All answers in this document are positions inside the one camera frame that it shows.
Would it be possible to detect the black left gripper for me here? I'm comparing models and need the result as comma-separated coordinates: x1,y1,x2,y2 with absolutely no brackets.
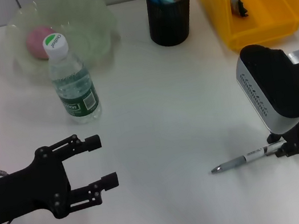
0,128,125,224

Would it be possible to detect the grey white ballpoint pen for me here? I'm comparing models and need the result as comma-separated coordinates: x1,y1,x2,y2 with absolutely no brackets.
206,138,290,175

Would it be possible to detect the clear green-label water bottle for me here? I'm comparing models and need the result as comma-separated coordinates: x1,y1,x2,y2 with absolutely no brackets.
41,27,105,129

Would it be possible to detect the pink peach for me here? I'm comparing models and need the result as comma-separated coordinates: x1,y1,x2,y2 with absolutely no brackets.
23,23,59,63

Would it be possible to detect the green plastic wrapper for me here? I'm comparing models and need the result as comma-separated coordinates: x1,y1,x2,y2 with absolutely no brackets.
227,0,250,21

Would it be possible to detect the translucent green fruit plate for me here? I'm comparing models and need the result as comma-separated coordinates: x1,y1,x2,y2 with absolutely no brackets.
0,0,127,92

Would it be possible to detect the black mesh pen cup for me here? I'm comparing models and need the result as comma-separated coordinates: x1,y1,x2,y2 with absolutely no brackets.
143,0,201,50

